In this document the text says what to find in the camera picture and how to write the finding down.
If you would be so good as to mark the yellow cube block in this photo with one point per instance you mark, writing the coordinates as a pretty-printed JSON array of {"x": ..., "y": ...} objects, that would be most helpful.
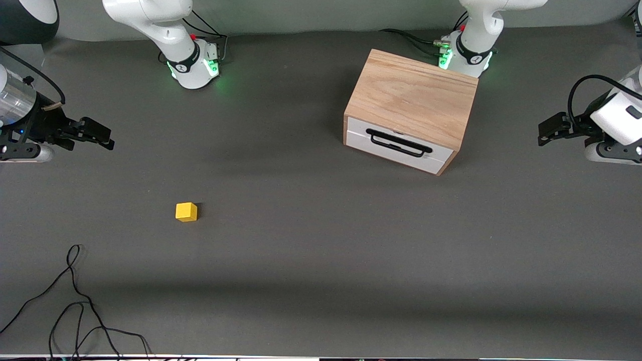
[{"x": 186, "y": 212}]

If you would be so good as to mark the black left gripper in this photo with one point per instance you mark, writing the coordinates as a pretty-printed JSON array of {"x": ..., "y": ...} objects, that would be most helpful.
[{"x": 582, "y": 123}]

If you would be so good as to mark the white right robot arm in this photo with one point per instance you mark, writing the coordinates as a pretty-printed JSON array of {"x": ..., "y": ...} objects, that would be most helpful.
[{"x": 165, "y": 35}]

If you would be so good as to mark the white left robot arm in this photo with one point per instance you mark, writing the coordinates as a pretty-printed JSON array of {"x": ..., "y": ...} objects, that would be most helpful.
[{"x": 476, "y": 30}]

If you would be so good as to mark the light wooden drawer cabinet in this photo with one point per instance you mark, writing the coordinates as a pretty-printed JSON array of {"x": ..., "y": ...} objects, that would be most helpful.
[{"x": 411, "y": 90}]

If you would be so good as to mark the aluminium frame rail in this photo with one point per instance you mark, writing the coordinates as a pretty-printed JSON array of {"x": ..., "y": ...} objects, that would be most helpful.
[{"x": 637, "y": 17}]

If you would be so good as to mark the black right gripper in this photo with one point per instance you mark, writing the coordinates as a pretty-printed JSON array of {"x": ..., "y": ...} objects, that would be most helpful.
[{"x": 44, "y": 123}]

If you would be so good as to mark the white notched cabinet panel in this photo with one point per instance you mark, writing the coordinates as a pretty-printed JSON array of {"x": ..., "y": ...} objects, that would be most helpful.
[{"x": 361, "y": 142}]

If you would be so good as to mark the wooden drawer with white face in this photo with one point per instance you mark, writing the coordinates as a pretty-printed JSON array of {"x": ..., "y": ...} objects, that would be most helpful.
[{"x": 356, "y": 125}]

